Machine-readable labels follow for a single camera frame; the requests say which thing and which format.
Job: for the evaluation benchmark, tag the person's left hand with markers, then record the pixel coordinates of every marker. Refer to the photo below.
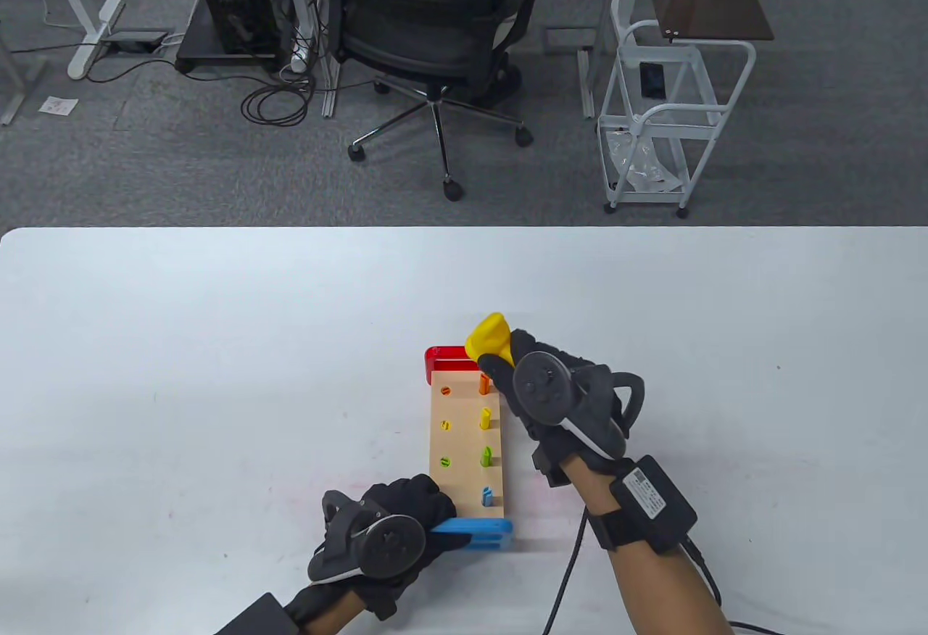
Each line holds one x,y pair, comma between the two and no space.
413,501

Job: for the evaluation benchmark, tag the black office chair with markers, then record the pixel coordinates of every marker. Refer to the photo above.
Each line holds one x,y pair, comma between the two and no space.
428,48

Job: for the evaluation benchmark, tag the rainbow wooden hammer bench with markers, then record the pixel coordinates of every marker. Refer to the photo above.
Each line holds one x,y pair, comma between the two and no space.
464,439

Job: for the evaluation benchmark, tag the black computer stand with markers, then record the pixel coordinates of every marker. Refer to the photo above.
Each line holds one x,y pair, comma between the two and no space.
199,48

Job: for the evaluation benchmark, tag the aluminium frame post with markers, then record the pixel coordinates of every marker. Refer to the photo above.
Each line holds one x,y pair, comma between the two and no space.
331,91
587,84
22,95

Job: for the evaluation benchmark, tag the white utility cart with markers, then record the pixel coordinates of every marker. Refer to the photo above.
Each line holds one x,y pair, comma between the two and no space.
622,19

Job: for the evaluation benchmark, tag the person's right hand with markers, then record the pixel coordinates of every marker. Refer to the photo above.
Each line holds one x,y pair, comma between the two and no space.
598,403

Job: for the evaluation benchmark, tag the clear plastic bag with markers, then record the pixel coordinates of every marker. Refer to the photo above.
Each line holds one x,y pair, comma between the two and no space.
645,171

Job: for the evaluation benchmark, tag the black phone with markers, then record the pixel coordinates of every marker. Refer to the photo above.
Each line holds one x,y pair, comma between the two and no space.
652,80

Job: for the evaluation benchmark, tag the black forearm battery pack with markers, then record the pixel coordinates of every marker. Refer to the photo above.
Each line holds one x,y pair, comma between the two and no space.
652,501
254,617

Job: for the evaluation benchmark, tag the black handheld controller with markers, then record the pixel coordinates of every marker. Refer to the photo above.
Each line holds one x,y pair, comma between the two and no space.
391,544
540,383

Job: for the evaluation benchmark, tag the black floor socket box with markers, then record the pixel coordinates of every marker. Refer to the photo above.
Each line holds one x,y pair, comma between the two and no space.
134,40

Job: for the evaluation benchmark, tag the white power strip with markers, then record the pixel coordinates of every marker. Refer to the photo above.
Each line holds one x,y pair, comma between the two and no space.
301,48

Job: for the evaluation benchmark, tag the white paper scrap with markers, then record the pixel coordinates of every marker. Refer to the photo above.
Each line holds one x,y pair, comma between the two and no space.
58,106

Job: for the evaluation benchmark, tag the white office desk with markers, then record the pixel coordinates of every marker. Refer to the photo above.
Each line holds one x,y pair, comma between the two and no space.
98,33

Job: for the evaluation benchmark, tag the person's left forearm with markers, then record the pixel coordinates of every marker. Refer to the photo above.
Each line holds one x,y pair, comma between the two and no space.
330,613

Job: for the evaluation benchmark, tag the yellow toy hammer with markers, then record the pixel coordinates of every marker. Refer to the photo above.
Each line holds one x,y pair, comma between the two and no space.
487,338

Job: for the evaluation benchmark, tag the set of colourful pegs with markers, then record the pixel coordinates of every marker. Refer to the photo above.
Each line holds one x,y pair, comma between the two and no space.
485,419

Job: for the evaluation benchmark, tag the person's right forearm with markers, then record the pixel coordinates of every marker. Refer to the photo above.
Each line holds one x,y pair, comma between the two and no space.
652,591

